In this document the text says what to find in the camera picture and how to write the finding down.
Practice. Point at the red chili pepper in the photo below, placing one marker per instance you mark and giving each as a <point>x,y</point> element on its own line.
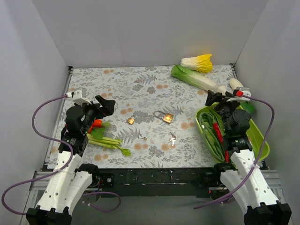
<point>220,139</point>

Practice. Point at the black aluminium base frame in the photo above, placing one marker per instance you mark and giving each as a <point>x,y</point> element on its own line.
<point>201,182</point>

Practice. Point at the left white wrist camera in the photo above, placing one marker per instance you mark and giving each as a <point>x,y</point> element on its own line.
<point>78,96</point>

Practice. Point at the large brass padlock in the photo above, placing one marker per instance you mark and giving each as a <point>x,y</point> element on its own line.
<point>163,116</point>

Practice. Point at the green plastic basket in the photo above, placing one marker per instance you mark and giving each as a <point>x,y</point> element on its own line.
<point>254,135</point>

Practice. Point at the yellow white napa cabbage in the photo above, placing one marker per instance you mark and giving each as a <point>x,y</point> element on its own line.
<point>200,63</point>

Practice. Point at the floral table mat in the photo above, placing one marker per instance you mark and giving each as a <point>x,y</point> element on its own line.
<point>140,91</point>

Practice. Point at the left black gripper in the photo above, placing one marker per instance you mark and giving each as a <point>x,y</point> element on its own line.
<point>97,108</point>

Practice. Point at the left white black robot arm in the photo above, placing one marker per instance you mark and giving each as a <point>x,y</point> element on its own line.
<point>70,179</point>

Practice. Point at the green celery stalks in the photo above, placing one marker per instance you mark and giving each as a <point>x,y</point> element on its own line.
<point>96,137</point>

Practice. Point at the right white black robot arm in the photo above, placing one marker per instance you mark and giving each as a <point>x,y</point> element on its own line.
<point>241,174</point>

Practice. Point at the silver key bunch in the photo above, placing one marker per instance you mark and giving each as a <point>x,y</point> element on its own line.
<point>172,139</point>

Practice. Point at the orange carrot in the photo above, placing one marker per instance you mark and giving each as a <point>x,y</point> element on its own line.
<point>96,124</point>

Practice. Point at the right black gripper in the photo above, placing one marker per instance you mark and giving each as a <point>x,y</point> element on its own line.
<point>220,101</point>

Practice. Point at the white radish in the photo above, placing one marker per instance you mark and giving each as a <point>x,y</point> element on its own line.
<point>235,84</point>

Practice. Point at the green white napa cabbage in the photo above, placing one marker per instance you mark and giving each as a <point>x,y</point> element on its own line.
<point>193,78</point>

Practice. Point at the green long beans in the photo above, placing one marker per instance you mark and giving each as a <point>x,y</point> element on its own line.
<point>206,120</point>

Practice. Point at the small brass padlock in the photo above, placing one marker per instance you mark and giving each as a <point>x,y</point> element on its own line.
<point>131,120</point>

